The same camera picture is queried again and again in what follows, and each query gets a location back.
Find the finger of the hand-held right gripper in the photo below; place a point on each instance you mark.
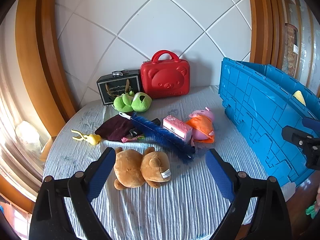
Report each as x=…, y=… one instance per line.
x=300, y=140
x=311, y=123

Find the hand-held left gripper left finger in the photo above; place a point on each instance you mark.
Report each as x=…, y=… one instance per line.
x=100, y=180

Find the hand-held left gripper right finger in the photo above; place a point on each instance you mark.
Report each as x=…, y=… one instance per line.
x=220, y=177

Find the brown teddy bear plush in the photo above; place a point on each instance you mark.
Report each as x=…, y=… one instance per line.
x=132, y=170

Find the yellow plastic clip toy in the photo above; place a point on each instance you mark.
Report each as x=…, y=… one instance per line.
x=93, y=139

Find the blue plastic crate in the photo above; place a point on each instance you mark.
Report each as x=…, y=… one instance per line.
x=262, y=105

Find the pink pig plush orange dress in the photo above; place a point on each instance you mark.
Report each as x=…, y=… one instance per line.
x=202, y=127

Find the maroon cloth pouch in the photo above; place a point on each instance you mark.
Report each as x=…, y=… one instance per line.
x=115, y=128

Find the pink tissue pack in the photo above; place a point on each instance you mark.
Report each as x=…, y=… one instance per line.
x=175, y=127

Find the blue bottle brush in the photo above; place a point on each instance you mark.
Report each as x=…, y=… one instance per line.
x=155, y=132

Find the round desktop with striped cloth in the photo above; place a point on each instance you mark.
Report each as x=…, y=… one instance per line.
x=162, y=205

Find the yellow duck plush toy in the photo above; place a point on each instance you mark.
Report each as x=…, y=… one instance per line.
x=300, y=96

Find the colourful wrapper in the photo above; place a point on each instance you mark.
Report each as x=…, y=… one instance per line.
x=132, y=139

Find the small black object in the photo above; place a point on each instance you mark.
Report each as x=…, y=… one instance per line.
x=134, y=132

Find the green cloth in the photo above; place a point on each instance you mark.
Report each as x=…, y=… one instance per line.
x=311, y=210

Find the rolled patterned carpet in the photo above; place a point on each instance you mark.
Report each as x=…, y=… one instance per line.
x=291, y=50

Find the white plastic bag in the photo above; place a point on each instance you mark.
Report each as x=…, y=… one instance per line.
x=27, y=137

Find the black box with metal clasp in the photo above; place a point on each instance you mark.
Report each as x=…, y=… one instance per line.
x=107, y=90

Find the patterned frosted glass door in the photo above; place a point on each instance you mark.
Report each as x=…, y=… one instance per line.
x=305, y=30

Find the red bear-face carry case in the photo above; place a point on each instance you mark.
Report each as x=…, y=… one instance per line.
x=162, y=80

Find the wooden sliding door frame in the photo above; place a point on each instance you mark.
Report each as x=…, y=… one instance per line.
x=262, y=17

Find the curved wooden door frame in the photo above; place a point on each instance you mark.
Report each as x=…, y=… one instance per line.
x=37, y=55

